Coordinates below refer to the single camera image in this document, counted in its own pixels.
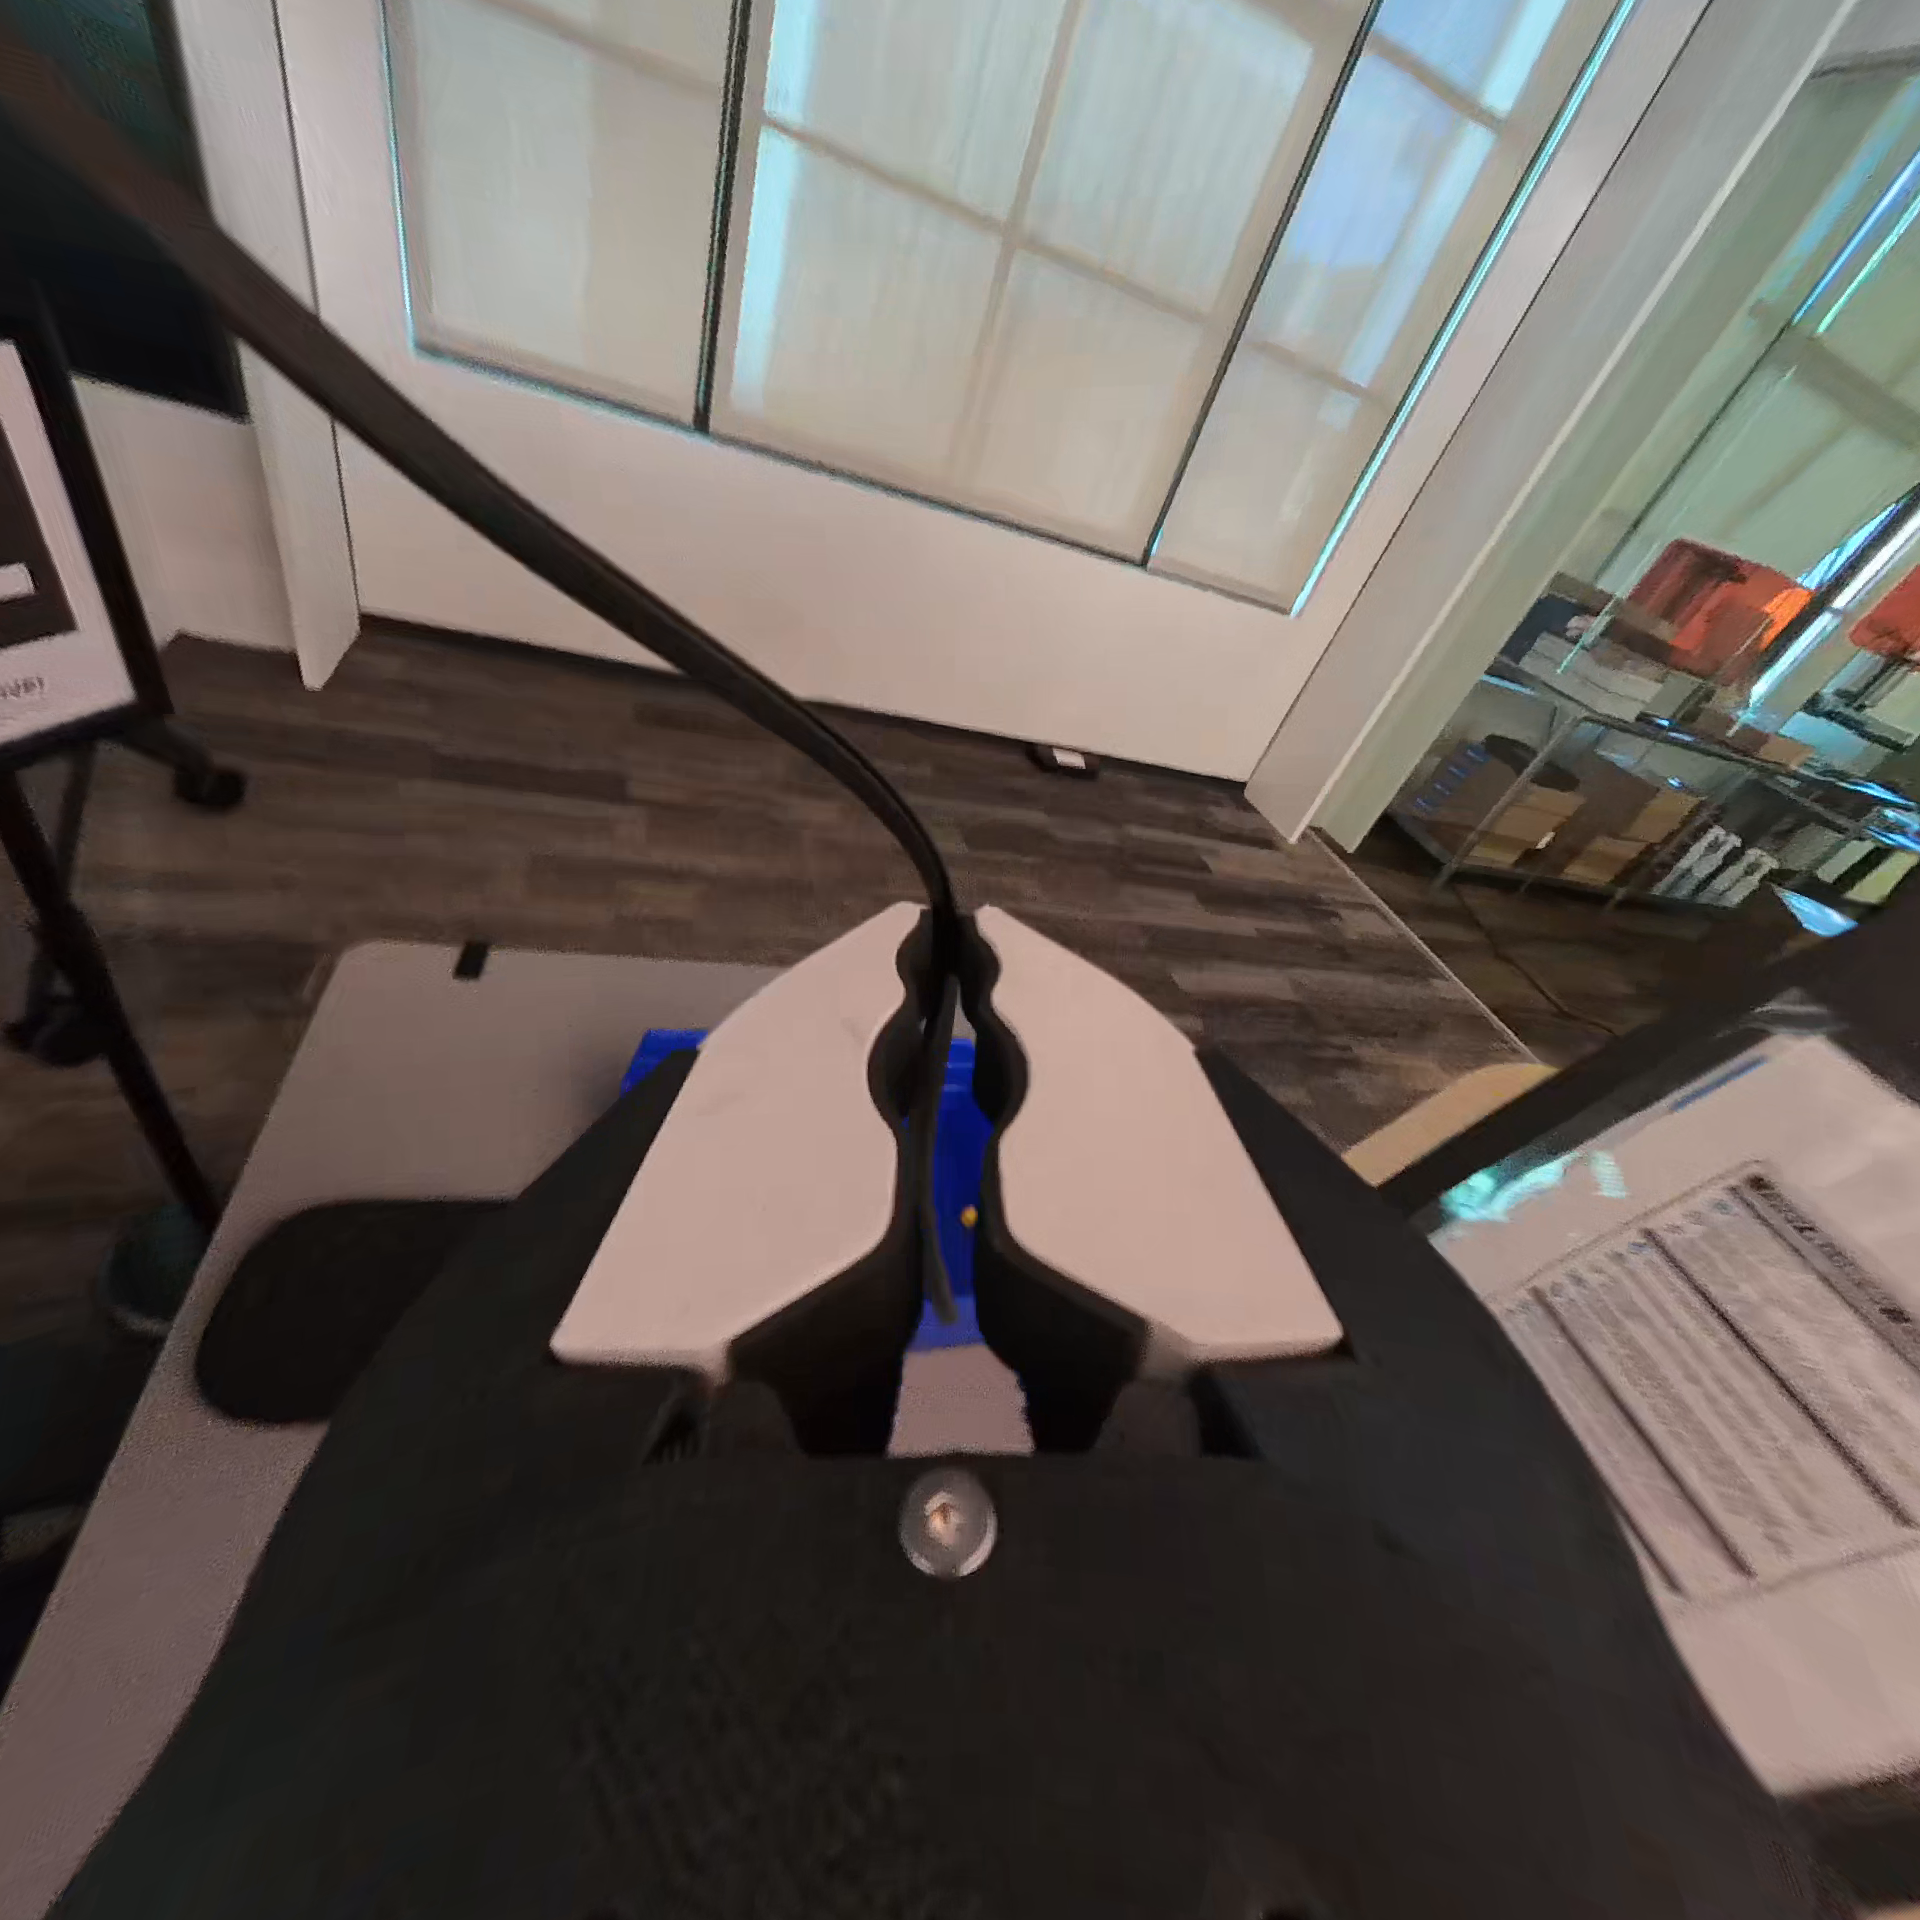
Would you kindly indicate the framed marker sign on stand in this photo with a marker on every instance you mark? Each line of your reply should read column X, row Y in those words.
column 60, row 598

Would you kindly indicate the orange storage boxes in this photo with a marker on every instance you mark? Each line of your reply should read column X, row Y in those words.
column 1708, row 598

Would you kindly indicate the metal shelf with boxes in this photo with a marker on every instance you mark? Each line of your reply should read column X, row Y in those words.
column 1575, row 810

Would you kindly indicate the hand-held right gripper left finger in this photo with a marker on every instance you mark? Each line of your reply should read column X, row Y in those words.
column 750, row 1187

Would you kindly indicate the framed instruction sheet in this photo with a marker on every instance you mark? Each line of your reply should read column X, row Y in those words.
column 1696, row 1350

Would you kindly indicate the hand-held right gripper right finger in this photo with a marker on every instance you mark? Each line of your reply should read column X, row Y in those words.
column 1142, row 1187

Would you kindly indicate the black chair armrest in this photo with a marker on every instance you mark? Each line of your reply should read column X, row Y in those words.
column 330, row 1305

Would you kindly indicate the blue plastic bin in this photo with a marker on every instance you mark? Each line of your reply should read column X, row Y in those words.
column 661, row 1060

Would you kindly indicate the white framed window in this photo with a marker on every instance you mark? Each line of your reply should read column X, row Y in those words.
column 900, row 301

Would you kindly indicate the floor power outlet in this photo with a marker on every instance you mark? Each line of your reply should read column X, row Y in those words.
column 1065, row 758

